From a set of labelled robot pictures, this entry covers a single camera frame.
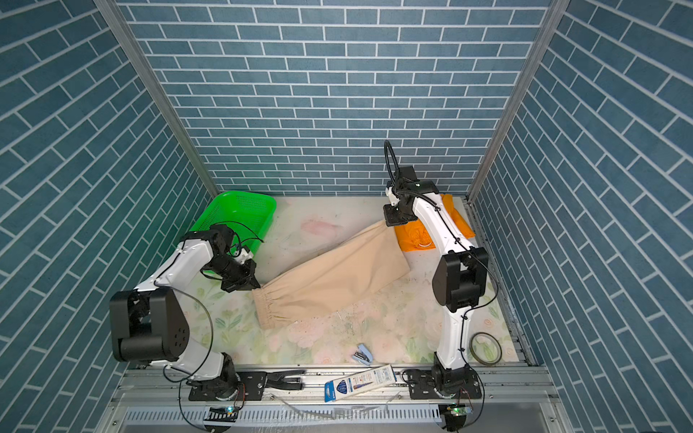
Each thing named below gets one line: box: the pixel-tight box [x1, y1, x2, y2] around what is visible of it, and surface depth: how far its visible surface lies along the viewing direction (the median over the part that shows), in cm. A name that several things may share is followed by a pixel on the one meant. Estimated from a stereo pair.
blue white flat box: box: [323, 364, 398, 404], surface depth 75 cm
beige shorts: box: [251, 221, 411, 331], surface depth 88 cm
